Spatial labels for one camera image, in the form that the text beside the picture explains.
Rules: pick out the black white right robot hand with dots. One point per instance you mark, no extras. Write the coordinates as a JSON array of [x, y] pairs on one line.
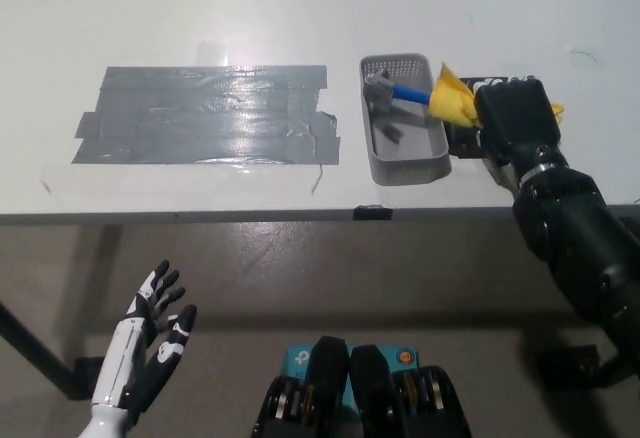
[[520, 118]]

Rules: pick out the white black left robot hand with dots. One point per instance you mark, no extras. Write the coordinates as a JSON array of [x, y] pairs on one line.
[[130, 368]]

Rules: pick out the black table foot plate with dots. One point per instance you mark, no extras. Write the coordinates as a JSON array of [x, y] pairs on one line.
[[565, 365], [90, 373]]

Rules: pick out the grey plastic basket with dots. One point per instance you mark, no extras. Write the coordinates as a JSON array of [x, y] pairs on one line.
[[410, 163]]

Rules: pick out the grey duct tape patch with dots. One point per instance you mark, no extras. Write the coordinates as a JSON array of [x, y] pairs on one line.
[[200, 118]]

